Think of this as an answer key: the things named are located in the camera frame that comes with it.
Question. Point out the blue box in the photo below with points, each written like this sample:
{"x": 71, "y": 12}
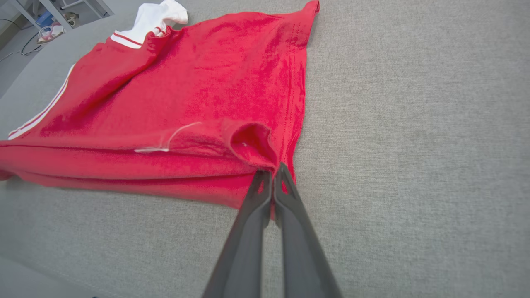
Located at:
{"x": 44, "y": 18}

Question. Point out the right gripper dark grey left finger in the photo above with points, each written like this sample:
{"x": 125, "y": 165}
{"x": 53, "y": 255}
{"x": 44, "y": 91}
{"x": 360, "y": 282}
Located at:
{"x": 244, "y": 248}

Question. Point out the cream woven laundry basket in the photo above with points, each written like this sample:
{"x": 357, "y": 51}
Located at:
{"x": 50, "y": 34}

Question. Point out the white metal frame table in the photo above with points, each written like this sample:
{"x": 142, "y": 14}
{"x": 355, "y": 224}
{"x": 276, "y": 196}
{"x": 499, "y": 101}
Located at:
{"x": 51, "y": 7}

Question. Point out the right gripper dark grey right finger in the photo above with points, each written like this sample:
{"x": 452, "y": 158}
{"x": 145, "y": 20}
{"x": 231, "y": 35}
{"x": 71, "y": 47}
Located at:
{"x": 298, "y": 248}

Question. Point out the red basketball jersey white sleeves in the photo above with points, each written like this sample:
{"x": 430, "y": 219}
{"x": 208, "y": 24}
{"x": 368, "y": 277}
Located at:
{"x": 207, "y": 82}

